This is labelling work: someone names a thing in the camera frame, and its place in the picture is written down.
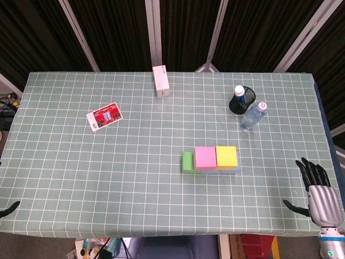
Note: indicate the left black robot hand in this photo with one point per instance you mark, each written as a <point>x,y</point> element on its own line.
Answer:
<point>9,210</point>

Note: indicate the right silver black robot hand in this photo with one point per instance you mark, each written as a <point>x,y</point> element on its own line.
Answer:
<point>324,205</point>

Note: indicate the yellow foam cube block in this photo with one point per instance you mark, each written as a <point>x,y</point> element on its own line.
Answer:
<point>226,156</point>

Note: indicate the red storage box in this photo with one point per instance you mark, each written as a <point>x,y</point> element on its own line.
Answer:
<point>257,246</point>

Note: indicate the colourful printed bag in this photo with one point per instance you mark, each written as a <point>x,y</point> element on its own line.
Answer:
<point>91,246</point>

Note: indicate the brown cardboard box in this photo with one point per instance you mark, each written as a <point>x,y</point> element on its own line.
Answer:
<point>235,248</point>

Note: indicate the green checked tablecloth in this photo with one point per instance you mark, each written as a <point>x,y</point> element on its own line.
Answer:
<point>107,175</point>

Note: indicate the white table leg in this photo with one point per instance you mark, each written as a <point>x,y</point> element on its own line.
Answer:
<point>223,246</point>

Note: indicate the clear plastic water bottle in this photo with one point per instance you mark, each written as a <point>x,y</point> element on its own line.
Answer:
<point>252,116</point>

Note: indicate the pink foam cube block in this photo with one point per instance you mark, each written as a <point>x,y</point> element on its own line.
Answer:
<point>205,157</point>

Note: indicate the black mesh pen holder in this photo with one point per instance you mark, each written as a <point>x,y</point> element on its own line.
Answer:
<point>237,107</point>

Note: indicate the red and white card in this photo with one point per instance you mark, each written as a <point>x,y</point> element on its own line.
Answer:
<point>105,116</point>

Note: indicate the bottle inside black cup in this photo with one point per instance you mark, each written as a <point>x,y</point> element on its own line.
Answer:
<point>239,90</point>

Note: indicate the green foam cube block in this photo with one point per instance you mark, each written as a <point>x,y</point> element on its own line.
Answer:
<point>187,162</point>

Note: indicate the black curtain panel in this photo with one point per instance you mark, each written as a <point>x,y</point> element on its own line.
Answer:
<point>116,32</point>
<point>256,32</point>
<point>29,35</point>
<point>186,32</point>
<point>331,54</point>

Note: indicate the dark blue chair seat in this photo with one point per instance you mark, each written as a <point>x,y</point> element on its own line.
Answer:
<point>172,249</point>

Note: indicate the white cardboard box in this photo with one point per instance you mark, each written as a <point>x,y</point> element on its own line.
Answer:
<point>161,81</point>

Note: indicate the white screen frame post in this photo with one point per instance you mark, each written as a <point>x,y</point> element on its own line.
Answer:
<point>153,32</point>
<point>8,82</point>
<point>79,35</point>
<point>306,35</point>
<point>338,131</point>
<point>217,29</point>

